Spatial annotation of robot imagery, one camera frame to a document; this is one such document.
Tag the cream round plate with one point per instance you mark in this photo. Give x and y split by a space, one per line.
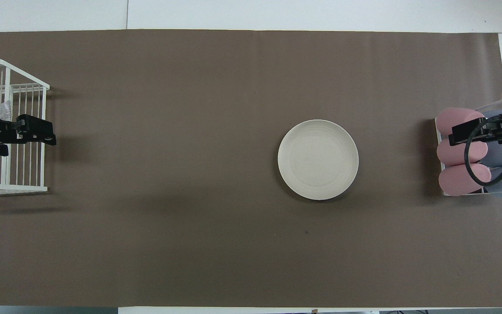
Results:
318 160

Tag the brown table mat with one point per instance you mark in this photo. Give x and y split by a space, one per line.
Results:
190 240

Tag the silver foil packet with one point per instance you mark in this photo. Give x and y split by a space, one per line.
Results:
2 111

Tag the pink plastic cup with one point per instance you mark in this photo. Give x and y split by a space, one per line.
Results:
451 152
451 117
456 181

